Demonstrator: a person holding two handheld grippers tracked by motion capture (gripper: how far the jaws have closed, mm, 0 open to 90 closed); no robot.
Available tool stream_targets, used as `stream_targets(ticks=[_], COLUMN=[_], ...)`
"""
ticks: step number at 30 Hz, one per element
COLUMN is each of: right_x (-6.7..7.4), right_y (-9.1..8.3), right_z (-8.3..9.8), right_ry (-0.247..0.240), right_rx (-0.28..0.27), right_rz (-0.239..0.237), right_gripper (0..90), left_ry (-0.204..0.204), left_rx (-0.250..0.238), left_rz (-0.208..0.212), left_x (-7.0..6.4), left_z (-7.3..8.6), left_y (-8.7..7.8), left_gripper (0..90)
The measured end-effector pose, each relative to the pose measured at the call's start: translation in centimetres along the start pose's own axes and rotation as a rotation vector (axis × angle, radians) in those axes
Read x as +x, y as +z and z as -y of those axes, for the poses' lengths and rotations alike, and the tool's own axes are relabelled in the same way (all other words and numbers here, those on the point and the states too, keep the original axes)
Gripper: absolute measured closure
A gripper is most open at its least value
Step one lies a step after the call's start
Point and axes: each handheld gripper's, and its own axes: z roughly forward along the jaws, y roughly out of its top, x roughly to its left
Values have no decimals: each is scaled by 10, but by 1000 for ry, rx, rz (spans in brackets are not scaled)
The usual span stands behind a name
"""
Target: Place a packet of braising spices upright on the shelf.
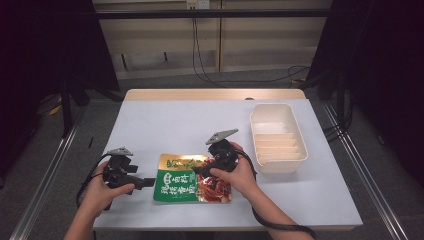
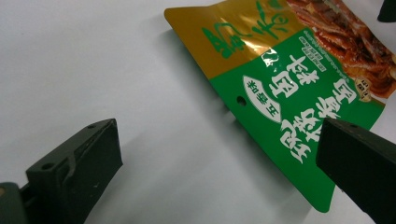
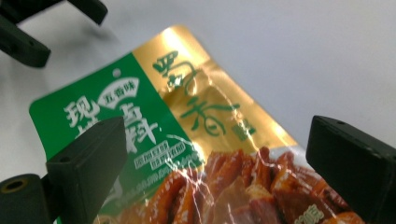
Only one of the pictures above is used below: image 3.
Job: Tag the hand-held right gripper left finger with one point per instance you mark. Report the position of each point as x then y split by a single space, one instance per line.
90 168

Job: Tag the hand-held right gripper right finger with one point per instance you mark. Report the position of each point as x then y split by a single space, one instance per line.
351 161

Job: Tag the green and gold snack packet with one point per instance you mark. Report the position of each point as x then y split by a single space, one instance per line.
199 130

